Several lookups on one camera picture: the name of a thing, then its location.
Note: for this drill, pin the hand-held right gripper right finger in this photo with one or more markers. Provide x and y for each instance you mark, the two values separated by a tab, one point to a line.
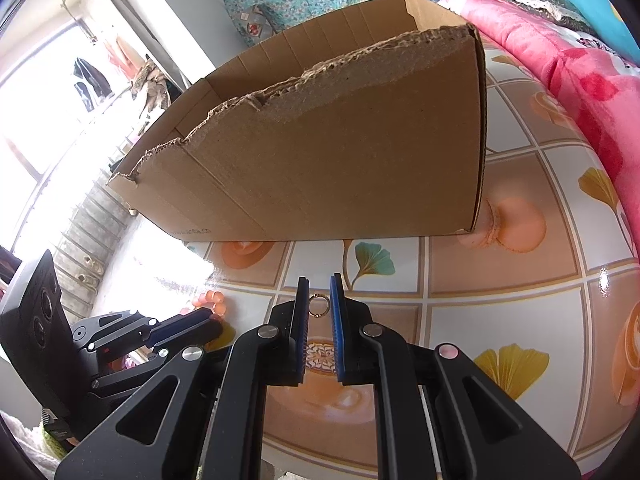
339	330

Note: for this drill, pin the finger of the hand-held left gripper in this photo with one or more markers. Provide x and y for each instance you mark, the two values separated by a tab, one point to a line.
200	335
125	324

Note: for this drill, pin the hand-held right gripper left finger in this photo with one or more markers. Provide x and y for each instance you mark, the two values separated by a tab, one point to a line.
300	330

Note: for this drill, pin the brown cardboard box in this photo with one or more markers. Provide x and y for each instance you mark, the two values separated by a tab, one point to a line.
325	170

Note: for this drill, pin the person's left forearm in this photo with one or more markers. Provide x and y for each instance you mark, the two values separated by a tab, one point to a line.
25	435

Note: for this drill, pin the beige shoes pair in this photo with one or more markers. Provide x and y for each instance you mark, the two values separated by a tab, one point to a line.
87	270

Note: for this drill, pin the metal window railing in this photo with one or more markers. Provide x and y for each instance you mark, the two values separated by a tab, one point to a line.
85	240

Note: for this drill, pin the tile-patterned tablecloth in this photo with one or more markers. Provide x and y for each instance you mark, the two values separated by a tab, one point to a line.
500	270

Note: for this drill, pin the beige patterned cloth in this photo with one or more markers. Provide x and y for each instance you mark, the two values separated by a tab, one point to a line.
150	85

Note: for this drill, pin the dark hanging jacket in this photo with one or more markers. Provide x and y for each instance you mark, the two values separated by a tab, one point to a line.
92	82

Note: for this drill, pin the pink hanging garment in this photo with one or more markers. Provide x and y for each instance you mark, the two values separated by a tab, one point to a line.
122	55

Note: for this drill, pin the grey flowered pillow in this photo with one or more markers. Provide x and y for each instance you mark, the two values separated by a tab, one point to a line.
255	25

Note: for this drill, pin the pink blanket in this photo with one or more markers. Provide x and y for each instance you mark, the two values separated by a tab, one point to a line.
550	60

